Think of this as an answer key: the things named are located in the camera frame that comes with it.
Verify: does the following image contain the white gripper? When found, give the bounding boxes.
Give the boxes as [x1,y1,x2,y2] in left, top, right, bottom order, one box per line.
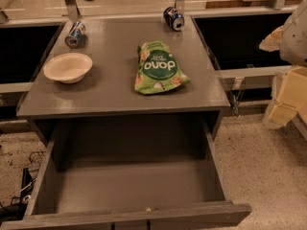
[259,0,307,128]

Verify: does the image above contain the green rice chip bag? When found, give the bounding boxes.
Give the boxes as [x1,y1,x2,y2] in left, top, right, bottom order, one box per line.
[134,41,190,95]

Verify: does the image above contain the grey cabinet with top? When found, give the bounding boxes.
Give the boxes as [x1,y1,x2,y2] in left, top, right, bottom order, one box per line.
[17,17,229,134]

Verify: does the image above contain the open grey top drawer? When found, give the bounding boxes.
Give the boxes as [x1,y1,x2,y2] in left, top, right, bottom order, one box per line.
[1,114,251,230]

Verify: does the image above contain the blue soda can right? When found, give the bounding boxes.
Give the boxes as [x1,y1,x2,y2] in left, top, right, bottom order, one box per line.
[163,7,185,32]

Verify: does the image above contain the blue soda can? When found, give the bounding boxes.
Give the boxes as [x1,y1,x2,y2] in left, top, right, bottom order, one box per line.
[65,21,85,48]
[163,7,185,32]

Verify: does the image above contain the blue soda can left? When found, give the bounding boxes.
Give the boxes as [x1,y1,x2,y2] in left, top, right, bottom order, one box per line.
[65,21,85,48]

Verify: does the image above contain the white paper bowl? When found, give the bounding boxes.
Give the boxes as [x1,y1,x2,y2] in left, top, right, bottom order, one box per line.
[43,53,93,84]

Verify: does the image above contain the metal post left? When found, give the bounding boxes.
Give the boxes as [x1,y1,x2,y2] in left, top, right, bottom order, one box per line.
[64,0,80,20]

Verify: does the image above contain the black cables on floor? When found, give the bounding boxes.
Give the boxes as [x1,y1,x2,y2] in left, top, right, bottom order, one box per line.
[0,150,46,220]

